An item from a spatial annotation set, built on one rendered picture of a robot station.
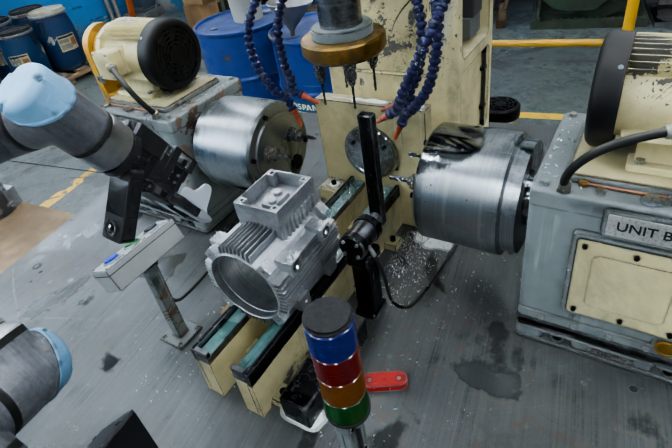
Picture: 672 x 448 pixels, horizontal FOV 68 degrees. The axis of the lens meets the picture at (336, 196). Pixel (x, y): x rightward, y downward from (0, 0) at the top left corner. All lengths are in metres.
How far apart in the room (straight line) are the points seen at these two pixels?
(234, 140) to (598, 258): 0.81
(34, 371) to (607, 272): 0.95
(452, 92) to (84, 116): 0.83
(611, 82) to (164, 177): 0.67
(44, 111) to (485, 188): 0.69
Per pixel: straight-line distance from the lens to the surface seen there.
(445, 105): 1.26
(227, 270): 1.01
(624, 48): 0.85
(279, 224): 0.89
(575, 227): 0.90
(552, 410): 1.02
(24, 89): 0.67
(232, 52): 3.09
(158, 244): 1.06
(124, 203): 0.77
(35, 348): 1.00
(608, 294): 0.96
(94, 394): 1.22
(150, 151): 0.78
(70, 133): 0.69
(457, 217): 0.96
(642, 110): 0.86
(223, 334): 1.02
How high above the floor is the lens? 1.65
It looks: 35 degrees down
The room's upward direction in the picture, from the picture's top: 10 degrees counter-clockwise
